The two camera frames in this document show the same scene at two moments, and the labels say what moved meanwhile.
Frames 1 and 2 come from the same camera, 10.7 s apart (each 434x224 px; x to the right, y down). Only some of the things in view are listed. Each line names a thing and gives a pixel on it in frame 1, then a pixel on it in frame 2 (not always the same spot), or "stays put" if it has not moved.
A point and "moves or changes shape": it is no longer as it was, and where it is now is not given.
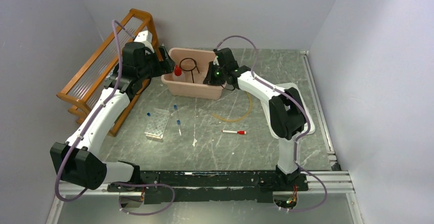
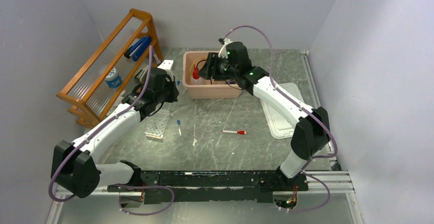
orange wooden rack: [88, 84] stays put
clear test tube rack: [156, 125] stays put
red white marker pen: [238, 132] stays put
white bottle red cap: [178, 75] → [195, 79]
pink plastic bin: [194, 64] moves or changes shape
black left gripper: [165, 66] → [175, 92]
